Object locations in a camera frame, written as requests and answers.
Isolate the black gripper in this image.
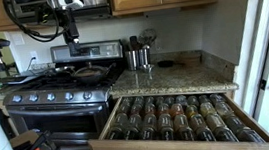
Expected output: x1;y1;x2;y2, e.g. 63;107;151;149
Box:
57;9;80;53

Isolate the wooden spice drawer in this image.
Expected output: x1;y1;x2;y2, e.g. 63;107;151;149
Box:
88;93;269;150

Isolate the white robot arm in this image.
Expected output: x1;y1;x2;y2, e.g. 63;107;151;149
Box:
46;0;83;53

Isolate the range hood microwave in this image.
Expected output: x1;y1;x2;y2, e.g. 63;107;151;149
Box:
9;0;111;24

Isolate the frying pan with glass lid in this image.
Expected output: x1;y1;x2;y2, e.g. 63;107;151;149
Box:
72;63;115;84

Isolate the perforated steel utensil holder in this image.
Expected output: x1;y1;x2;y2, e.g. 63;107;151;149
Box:
125;51;139;70

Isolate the stainless steel gas stove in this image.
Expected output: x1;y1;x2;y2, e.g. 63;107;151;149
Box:
3;40;125;150

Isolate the small dark dish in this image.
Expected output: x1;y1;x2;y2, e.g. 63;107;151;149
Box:
157;60;174;68

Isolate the wall power outlet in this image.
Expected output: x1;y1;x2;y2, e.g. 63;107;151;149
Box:
30;50;38;62

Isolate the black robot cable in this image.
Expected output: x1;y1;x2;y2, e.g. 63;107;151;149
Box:
1;0;71;47

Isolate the wire whisk utensil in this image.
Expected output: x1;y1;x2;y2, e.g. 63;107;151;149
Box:
138;28;157;46

